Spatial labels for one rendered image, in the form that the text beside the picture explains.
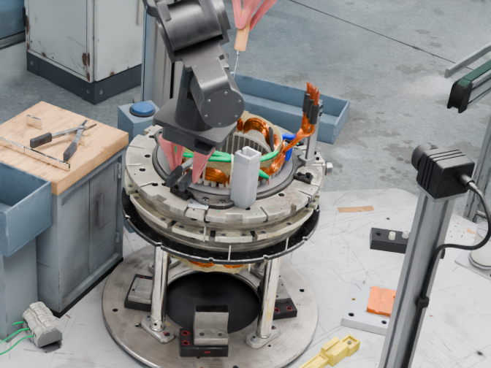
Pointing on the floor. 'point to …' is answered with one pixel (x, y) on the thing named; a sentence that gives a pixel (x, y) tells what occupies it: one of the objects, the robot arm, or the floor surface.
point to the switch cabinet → (85, 44)
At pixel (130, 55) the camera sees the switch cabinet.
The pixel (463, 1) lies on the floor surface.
